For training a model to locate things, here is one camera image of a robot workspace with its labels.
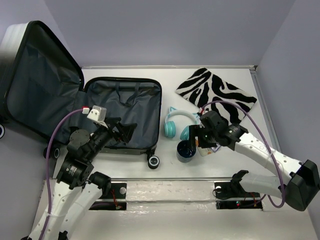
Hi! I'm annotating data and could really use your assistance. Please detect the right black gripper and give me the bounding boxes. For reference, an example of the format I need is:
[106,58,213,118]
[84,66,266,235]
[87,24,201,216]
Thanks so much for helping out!
[186,124,217,149]

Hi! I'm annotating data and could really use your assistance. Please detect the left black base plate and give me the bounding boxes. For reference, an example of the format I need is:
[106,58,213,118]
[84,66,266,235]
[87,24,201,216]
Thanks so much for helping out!
[90,181,127,211]

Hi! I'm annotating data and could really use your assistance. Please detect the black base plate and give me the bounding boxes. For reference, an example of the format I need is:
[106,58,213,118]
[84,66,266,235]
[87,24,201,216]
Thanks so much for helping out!
[212,181,263,210]
[90,181,127,211]

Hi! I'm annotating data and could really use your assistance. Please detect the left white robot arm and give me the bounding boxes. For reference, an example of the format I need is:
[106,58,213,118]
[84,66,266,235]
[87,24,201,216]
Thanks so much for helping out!
[26,117,137,240]

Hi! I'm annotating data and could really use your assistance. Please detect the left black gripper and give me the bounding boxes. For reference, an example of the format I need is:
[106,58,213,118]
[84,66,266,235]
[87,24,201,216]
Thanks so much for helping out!
[87,116,138,160]

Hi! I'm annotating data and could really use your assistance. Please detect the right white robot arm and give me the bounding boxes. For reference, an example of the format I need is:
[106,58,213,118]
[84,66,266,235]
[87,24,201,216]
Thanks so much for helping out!
[187,111,320,212]

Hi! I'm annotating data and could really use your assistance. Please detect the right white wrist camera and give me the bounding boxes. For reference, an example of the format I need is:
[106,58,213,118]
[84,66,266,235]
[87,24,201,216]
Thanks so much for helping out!
[197,107,210,117]

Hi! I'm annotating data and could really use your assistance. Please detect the small black kids suitcase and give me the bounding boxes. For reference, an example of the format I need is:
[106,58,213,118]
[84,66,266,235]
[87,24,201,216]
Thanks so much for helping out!
[0,20,162,169]

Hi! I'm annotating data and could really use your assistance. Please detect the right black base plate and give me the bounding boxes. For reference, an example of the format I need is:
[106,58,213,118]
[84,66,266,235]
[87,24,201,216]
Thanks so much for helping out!
[212,181,263,210]

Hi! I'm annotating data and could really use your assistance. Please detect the dark blue mug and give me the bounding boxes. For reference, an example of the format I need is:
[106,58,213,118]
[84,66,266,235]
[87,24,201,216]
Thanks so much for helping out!
[176,140,196,163]

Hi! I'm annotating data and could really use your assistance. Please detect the white card with orange dot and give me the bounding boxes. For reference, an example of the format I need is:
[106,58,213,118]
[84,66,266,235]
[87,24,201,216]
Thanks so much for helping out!
[195,138,214,157]

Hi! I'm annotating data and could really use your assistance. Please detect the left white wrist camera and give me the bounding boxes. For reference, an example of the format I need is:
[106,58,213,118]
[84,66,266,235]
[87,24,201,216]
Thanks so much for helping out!
[87,105,108,128]

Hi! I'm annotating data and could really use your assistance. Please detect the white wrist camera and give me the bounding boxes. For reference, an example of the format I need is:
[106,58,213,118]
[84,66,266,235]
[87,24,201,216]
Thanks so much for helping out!
[197,107,210,117]
[87,105,108,128]

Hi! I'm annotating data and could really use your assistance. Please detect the zebra print fluffy pouch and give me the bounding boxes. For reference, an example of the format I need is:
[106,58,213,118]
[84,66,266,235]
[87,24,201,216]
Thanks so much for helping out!
[175,67,257,124]

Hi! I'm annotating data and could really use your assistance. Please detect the teal cat ear headphones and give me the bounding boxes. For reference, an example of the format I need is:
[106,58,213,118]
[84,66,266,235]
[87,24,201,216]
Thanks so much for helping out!
[163,106,200,139]

